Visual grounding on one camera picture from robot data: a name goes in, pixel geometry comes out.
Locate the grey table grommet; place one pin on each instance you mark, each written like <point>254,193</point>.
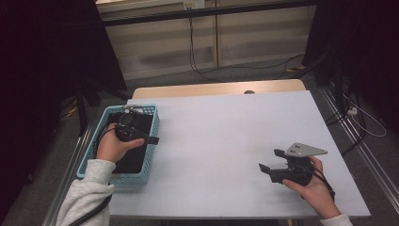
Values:
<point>249,92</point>

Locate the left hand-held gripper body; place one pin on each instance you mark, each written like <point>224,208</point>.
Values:
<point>128,128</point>

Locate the black curtain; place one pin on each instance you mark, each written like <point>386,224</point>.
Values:
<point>360,37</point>
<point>37,62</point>

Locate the person's right hand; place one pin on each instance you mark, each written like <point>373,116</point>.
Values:
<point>316,191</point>

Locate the black horizontal bar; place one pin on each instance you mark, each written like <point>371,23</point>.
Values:
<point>204,12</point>

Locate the wooden table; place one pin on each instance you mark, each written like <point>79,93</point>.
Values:
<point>188,89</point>

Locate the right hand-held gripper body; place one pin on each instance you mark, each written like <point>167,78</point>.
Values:
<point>295,172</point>

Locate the black shorts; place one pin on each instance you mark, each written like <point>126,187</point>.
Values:
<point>133,160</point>

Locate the person's left hand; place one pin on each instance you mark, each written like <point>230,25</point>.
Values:
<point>113,147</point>

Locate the white power plug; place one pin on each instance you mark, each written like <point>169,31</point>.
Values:
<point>352,111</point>

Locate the metal floor rail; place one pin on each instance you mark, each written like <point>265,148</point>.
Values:
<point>370,160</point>
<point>82,144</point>

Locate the light blue plastic basket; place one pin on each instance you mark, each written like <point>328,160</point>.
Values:
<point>150,163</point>

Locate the white wall socket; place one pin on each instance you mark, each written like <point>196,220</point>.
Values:
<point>194,4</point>

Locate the black tripod stand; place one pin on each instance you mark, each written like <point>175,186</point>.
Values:
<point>82,106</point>
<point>338,84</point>

